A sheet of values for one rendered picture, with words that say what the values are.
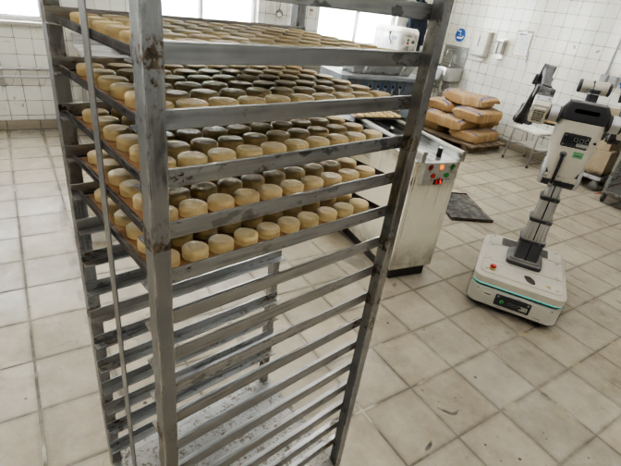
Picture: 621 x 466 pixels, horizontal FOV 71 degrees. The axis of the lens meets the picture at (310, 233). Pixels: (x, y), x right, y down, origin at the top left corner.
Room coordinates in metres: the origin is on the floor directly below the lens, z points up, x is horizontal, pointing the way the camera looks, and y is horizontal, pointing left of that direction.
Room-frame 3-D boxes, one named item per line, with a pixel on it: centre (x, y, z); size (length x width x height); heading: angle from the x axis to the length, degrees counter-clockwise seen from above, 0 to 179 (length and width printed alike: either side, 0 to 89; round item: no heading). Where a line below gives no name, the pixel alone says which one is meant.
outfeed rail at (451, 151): (3.43, -0.38, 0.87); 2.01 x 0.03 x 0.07; 27
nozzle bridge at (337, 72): (3.27, -0.30, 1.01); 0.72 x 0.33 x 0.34; 117
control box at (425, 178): (2.49, -0.70, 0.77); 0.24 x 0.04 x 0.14; 117
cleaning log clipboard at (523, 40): (6.65, -2.53, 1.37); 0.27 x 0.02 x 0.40; 36
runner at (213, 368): (0.81, 0.04, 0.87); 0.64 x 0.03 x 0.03; 135
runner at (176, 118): (0.81, 0.04, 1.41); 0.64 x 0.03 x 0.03; 135
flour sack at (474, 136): (6.23, -2.12, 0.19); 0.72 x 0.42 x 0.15; 130
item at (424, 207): (2.82, -0.54, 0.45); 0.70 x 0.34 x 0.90; 27
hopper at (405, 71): (3.27, -0.30, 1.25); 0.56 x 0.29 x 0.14; 117
